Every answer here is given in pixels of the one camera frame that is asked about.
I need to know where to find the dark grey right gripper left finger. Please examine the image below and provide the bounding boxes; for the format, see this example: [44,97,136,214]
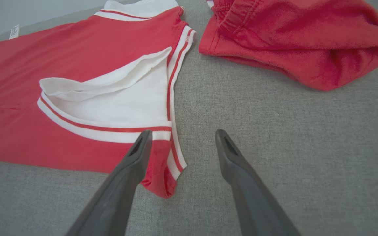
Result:
[64,130,153,236]

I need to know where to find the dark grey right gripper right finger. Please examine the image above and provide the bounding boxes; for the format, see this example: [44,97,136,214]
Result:
[215,129,302,236]

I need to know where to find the red jersey with white trim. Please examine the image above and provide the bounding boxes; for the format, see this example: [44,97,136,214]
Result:
[0,0,197,199]

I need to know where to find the red shorts with elastic waistband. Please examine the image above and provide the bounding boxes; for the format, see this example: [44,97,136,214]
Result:
[198,0,378,92]

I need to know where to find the grey textured fabric cloth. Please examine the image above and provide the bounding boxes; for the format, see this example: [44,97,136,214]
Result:
[0,0,378,236]

